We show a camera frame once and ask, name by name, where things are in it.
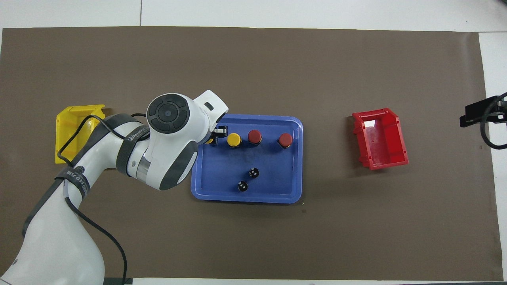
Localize blue plastic tray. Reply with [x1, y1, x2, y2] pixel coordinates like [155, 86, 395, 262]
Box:
[191, 114, 304, 204]

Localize red plastic bin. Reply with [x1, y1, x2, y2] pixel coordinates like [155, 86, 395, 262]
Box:
[352, 108, 409, 171]

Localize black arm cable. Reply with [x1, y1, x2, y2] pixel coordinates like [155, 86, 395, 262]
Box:
[480, 92, 507, 150]
[57, 113, 148, 285]

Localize brown table mat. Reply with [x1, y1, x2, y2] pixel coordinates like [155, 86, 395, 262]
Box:
[0, 26, 503, 281]

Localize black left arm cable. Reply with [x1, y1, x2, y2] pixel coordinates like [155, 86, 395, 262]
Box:
[57, 113, 148, 285]

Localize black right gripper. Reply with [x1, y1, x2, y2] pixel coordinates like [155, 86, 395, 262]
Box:
[459, 96, 507, 127]

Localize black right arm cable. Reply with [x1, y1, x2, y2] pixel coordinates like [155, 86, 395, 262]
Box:
[480, 92, 507, 150]

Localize yellow plastic bin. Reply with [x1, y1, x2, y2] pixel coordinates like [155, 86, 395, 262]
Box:
[55, 104, 106, 165]

